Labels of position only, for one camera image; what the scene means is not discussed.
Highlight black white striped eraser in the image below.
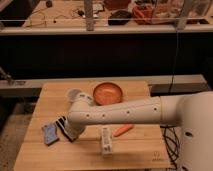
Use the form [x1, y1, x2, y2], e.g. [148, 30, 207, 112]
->
[56, 116, 72, 142]

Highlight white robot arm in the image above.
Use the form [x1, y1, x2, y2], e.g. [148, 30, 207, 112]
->
[65, 91, 213, 171]

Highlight orange wooden bowl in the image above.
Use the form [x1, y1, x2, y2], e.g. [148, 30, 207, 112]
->
[93, 82, 123, 105]

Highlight translucent plastic cup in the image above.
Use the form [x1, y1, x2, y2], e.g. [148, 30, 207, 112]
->
[66, 89, 81, 102]

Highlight orange toy carrot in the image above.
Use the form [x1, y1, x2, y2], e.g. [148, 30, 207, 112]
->
[113, 124, 134, 137]

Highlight white tube with cap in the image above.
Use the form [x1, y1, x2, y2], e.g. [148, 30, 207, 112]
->
[101, 126, 113, 156]

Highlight black pouch on bench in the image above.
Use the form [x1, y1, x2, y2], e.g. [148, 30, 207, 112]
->
[108, 10, 132, 26]

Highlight orange crate on bench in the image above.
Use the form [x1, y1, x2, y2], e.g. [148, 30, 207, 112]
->
[132, 5, 152, 25]

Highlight black floor cables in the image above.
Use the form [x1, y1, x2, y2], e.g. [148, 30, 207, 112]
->
[161, 124, 182, 171]

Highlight grey metal post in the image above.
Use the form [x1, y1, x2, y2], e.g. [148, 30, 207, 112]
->
[84, 0, 94, 31]

